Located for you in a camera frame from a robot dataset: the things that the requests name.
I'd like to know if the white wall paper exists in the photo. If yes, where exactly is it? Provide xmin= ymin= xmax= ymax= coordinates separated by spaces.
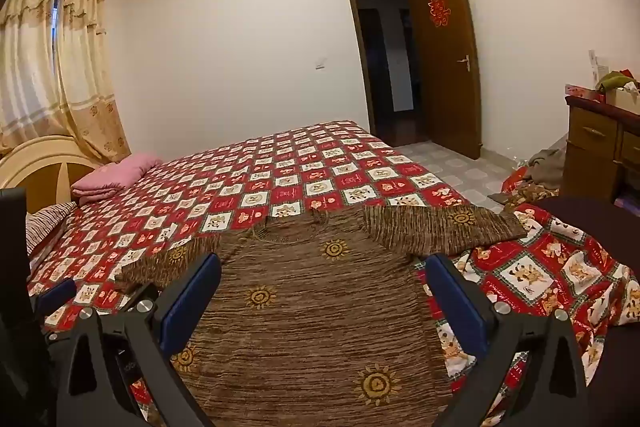
xmin=589 ymin=49 xmax=608 ymax=88

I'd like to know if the dark cloth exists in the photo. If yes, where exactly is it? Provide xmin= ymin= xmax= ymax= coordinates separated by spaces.
xmin=537 ymin=196 xmax=640 ymax=427

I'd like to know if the brown patterned cloth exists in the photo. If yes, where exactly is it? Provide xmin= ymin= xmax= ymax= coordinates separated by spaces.
xmin=487 ymin=184 xmax=558 ymax=212

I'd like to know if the beige patterned curtain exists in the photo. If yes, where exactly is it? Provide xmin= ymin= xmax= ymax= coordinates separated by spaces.
xmin=0 ymin=0 xmax=132 ymax=162

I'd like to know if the red paper door decoration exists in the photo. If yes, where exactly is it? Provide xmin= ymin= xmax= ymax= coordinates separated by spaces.
xmin=427 ymin=0 xmax=448 ymax=28

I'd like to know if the red plastic bag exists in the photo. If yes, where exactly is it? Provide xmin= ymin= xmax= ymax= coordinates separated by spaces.
xmin=502 ymin=167 xmax=531 ymax=195

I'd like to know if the brown wooden dresser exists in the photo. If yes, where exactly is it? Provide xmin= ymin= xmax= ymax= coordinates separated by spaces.
xmin=562 ymin=96 xmax=640 ymax=208

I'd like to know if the brown wooden door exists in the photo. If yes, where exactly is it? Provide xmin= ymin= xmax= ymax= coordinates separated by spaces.
xmin=409 ymin=0 xmax=482 ymax=160

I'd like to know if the cream wooden headboard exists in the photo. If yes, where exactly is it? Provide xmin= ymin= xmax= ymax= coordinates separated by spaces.
xmin=0 ymin=134 xmax=103 ymax=212

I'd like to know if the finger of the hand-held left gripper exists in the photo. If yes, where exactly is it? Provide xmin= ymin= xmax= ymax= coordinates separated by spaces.
xmin=34 ymin=279 xmax=77 ymax=318

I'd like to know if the pink folded blanket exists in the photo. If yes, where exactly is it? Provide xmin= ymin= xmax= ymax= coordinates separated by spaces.
xmin=71 ymin=153 xmax=163 ymax=206

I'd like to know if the cardboard box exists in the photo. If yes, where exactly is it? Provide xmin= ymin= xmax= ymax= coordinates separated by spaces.
xmin=600 ymin=87 xmax=640 ymax=112

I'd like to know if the long pink box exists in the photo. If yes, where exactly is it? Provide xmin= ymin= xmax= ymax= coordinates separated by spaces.
xmin=565 ymin=83 xmax=608 ymax=100

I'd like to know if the dark wooden door frame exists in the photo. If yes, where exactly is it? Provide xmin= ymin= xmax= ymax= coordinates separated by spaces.
xmin=344 ymin=0 xmax=431 ymax=148

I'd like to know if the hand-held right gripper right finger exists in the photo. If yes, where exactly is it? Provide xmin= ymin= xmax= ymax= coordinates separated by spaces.
xmin=424 ymin=253 xmax=592 ymax=427

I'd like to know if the red bear printed bedspread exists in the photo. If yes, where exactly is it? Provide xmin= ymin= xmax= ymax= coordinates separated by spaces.
xmin=25 ymin=120 xmax=640 ymax=427

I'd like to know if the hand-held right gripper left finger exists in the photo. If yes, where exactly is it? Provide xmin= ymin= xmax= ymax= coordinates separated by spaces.
xmin=55 ymin=252 xmax=223 ymax=427

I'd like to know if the striped pillow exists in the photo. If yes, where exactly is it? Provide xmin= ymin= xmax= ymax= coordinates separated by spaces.
xmin=25 ymin=201 xmax=78 ymax=258

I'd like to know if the brown knitted sweater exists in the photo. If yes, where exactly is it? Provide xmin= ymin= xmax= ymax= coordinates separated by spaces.
xmin=115 ymin=202 xmax=528 ymax=427

